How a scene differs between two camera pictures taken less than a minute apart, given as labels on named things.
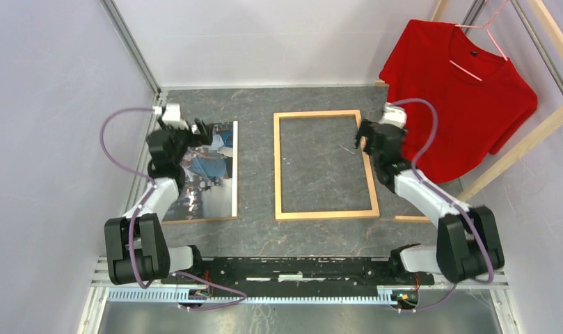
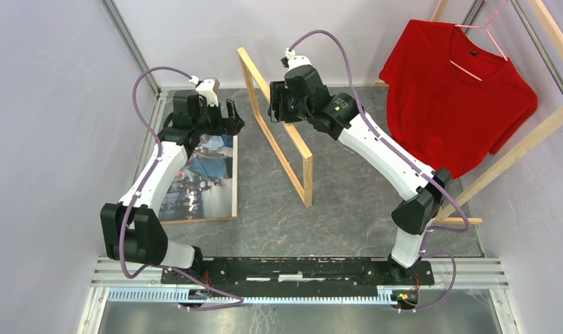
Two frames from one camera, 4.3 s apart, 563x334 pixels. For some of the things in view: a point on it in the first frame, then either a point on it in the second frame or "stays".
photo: (210, 191) stays
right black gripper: (369, 131) to (279, 92)
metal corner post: (127, 37) stays
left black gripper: (194, 142) to (230, 126)
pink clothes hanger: (485, 26) stays
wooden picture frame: (317, 215) to (307, 198)
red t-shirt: (483, 98) stays
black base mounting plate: (302, 273) stays
